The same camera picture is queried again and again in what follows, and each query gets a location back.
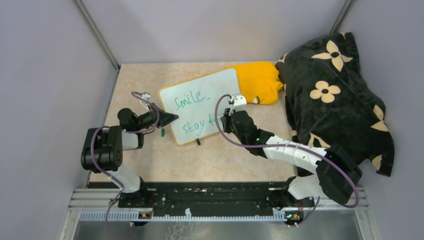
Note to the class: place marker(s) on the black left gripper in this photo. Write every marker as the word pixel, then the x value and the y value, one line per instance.
pixel 164 118

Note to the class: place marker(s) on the yellow-framed whiteboard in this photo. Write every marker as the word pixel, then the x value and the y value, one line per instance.
pixel 194 102

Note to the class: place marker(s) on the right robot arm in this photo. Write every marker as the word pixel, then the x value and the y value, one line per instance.
pixel 333 173

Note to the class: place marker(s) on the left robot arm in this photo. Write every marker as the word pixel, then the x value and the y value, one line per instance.
pixel 103 149

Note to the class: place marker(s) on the folded yellow cloth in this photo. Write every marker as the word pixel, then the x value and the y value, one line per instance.
pixel 258 81

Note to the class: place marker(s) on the black floral blanket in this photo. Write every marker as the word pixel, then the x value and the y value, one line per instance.
pixel 328 102

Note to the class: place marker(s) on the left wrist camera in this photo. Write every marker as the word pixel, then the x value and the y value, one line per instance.
pixel 145 97

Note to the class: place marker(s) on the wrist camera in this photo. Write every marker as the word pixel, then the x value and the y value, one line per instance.
pixel 145 97
pixel 237 102

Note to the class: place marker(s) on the left metal corner post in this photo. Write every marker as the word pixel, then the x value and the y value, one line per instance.
pixel 95 31

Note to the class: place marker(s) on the metal corner post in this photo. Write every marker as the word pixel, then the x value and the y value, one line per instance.
pixel 341 16
pixel 95 31

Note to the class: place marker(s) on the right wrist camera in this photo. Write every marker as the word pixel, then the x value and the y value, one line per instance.
pixel 237 102

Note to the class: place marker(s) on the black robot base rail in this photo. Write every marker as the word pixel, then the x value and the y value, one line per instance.
pixel 216 201

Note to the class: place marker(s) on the right metal corner post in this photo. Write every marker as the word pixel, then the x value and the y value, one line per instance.
pixel 341 16

